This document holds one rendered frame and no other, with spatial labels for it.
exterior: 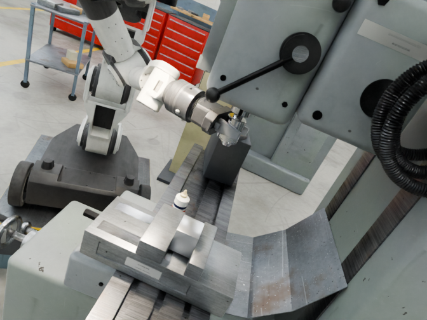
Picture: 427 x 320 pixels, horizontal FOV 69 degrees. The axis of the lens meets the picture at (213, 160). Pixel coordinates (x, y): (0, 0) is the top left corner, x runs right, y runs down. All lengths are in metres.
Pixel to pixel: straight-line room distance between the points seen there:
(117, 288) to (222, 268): 0.23
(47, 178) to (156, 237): 0.88
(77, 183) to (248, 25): 1.10
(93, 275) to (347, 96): 0.72
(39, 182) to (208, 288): 0.98
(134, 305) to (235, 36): 0.56
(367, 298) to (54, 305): 0.81
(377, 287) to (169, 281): 0.42
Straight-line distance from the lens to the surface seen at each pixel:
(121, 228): 0.74
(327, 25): 0.61
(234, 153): 1.13
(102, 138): 1.56
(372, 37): 0.61
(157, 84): 0.80
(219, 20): 0.69
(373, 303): 0.73
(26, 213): 1.61
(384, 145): 0.49
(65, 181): 1.49
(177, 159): 2.77
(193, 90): 0.76
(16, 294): 1.11
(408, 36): 0.63
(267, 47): 0.61
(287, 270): 0.93
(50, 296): 1.04
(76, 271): 0.90
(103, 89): 1.37
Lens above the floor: 1.48
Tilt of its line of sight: 26 degrees down
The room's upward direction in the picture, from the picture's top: 24 degrees clockwise
